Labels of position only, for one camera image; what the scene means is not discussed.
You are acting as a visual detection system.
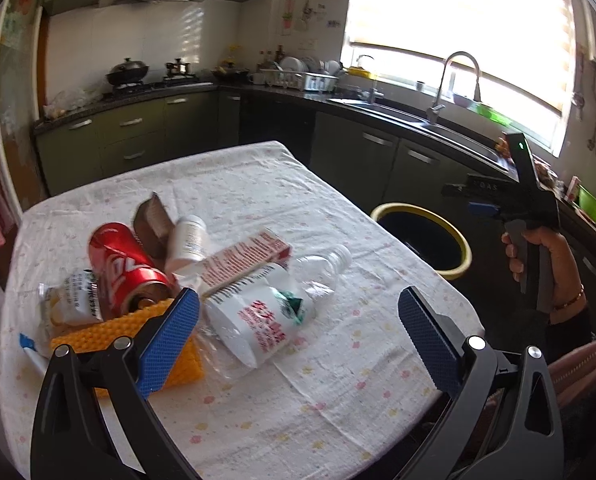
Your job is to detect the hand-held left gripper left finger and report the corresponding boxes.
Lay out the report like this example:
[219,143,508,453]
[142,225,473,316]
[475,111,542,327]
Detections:
[30,287,201,480]

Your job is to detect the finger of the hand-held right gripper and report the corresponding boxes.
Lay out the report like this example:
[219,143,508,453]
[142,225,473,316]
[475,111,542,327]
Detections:
[468,199,505,222]
[441,175,518,200]

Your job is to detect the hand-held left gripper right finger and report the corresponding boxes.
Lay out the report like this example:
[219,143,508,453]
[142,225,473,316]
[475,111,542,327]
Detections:
[397,286,564,480]

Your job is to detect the yellow-rimmed trash bin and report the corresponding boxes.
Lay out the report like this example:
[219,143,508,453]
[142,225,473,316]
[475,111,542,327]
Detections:
[370,202,473,281]

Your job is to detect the orange ridged foam pad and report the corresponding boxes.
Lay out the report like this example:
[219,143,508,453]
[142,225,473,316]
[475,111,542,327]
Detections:
[50,297,205,398]

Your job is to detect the clear plastic water bottle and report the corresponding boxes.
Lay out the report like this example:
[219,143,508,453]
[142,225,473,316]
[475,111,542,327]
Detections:
[198,244,353,371]

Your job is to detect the red and white carton box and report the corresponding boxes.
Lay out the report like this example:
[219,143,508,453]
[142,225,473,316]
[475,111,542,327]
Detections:
[173,229,293,296]

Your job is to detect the person's right forearm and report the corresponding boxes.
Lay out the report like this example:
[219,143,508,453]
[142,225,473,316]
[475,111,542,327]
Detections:
[543,300,596,361]

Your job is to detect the person's right hand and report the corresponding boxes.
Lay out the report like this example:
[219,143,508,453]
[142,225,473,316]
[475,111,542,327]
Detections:
[501,224,587,312]

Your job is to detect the green plastic basin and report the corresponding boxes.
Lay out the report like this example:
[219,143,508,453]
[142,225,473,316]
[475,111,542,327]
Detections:
[577,185,596,225]

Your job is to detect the tall arched kitchen faucet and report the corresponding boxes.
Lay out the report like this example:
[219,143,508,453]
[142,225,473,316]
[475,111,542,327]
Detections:
[425,51,483,126]

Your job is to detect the red soda can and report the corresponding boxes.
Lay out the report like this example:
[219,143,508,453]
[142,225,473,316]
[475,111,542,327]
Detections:
[88,222,174,318]

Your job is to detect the silver printed wrapper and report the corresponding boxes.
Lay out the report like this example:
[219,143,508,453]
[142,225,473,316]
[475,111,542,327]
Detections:
[38,267,104,333]

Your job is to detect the white pill bottle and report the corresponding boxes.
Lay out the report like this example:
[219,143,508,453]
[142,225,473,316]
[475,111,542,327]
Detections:
[164,215,210,273]

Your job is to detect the steel kitchen sink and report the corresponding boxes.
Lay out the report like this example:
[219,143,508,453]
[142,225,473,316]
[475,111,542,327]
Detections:
[328,94,504,161]

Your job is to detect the floral white tablecloth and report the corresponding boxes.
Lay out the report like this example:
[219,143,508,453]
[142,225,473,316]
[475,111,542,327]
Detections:
[0,140,486,480]

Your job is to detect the brown foil pouch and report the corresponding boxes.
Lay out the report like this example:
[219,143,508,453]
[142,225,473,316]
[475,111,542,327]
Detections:
[132,192,176,261]

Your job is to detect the white and blue small tube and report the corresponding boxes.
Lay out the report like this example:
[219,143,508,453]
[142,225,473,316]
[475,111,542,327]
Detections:
[19,332,49,376]

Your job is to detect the small thin faucet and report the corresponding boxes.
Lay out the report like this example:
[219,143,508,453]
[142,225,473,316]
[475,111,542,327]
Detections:
[355,54,380,102]

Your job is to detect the pink garment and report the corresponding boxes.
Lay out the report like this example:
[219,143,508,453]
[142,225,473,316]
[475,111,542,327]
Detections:
[548,329,596,403]

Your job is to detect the window with striped blind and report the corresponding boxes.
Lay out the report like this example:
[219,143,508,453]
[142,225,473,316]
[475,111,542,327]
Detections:
[342,0,580,157]

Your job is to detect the white dish rack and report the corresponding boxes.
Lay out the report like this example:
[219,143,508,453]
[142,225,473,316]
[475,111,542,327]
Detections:
[258,67,340,93]

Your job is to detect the green base cabinets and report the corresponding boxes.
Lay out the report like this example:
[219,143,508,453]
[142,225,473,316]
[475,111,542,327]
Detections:
[33,82,596,321]

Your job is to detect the stack of white plates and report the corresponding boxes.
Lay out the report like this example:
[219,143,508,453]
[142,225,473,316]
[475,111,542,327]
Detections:
[279,56,330,75]

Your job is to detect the group of seasoning bottles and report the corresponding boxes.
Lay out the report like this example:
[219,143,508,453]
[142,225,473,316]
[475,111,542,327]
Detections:
[257,45,287,70]

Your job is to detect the black gas stove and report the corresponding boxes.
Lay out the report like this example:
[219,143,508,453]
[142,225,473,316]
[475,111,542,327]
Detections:
[103,75,214,98]

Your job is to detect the clear plastic bag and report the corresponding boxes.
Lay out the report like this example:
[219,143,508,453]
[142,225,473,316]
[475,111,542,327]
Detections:
[42,89,88,122]

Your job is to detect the small lidded pot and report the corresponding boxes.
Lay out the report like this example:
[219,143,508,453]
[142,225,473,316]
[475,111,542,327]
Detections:
[165,58,194,81]

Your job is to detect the black wok with lid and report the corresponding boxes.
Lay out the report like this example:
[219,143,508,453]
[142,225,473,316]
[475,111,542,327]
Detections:
[105,57,150,86]

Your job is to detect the frosted glass door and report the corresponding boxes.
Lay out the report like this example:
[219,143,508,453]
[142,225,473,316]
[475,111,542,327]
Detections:
[0,0,50,211]

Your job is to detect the gold bracelet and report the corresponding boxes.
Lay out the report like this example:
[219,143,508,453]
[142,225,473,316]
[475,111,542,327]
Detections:
[553,285,587,312]

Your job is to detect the wall drawings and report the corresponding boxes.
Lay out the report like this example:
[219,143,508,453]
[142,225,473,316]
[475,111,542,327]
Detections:
[279,0,343,37]

